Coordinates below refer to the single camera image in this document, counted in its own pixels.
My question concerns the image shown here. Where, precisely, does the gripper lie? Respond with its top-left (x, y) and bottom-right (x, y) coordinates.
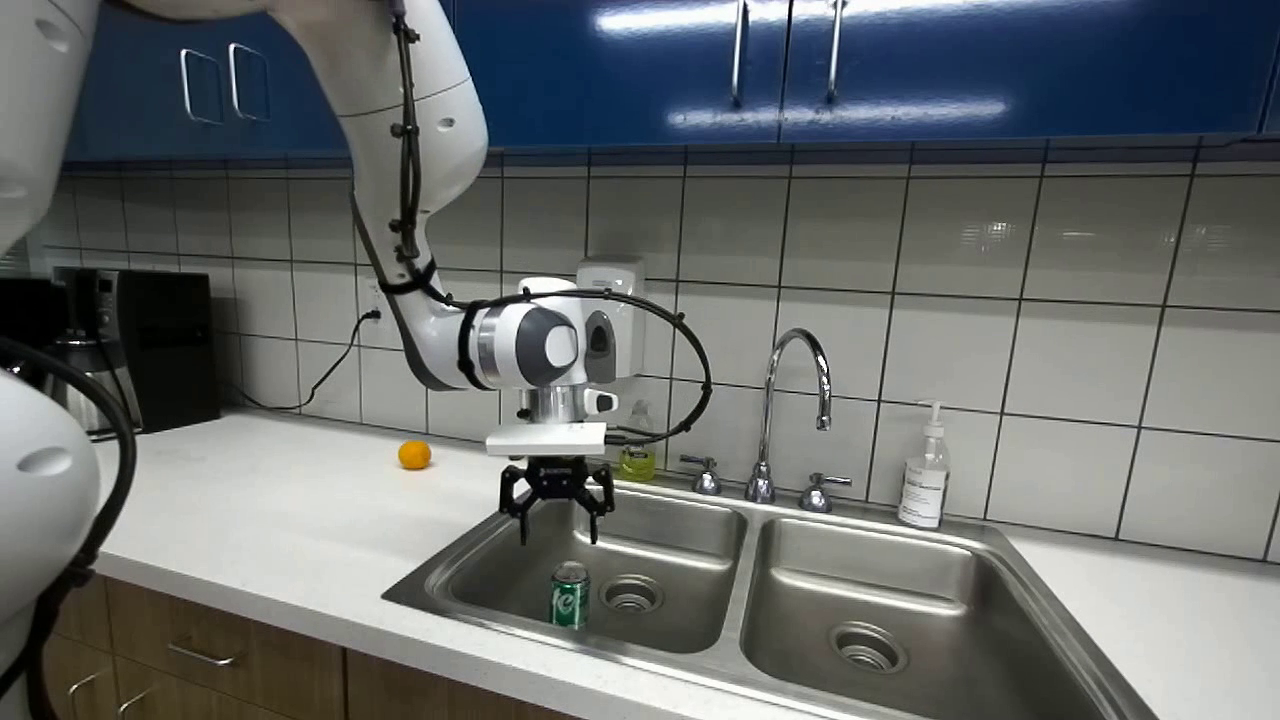
top-left (497, 456), bottom-right (617, 548)

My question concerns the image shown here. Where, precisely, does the green soda can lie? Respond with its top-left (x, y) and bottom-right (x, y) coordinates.
top-left (549, 560), bottom-right (592, 632)

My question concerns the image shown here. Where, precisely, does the yellow dish soap bottle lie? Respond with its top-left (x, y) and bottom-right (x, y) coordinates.
top-left (617, 400), bottom-right (659, 484)

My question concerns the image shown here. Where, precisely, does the chrome tap lever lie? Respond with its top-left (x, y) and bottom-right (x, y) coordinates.
top-left (797, 471), bottom-right (854, 515)
top-left (679, 454), bottom-right (724, 497)

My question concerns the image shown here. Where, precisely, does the chrome tap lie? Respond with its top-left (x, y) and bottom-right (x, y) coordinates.
top-left (744, 327), bottom-right (834, 505)

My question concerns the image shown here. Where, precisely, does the wooden drawer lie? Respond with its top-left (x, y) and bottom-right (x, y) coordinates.
top-left (103, 577), bottom-right (348, 720)
top-left (50, 572), bottom-right (113, 653)

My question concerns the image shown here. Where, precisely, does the double steel sink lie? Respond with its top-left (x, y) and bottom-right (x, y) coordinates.
top-left (381, 477), bottom-right (1163, 720)

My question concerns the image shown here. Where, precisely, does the white pump soap bottle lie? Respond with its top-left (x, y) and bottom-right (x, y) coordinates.
top-left (896, 400), bottom-right (952, 530)

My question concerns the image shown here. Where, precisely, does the black coffee maker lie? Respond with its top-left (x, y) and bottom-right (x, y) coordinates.
top-left (44, 266), bottom-right (222, 443)

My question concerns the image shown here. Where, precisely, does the blue cabinet door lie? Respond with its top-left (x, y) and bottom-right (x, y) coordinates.
top-left (66, 0), bottom-right (229, 163)
top-left (226, 12), bottom-right (353, 159)
top-left (452, 0), bottom-right (788, 150)
top-left (783, 0), bottom-right (1276, 143)

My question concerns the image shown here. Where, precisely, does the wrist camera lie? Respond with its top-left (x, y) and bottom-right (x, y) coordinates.
top-left (486, 421), bottom-right (609, 459)

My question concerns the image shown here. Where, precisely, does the white wall soap dispenser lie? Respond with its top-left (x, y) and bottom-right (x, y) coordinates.
top-left (576, 256), bottom-right (647, 383)

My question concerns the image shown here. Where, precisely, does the black cable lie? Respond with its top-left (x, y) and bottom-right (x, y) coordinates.
top-left (238, 308), bottom-right (384, 414)

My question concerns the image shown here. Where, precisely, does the silver drawer handle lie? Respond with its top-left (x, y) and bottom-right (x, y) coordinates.
top-left (166, 641), bottom-right (242, 669)

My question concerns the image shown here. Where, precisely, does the blue wall cabinet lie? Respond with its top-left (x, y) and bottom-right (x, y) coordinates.
top-left (64, 0), bottom-right (1280, 167)

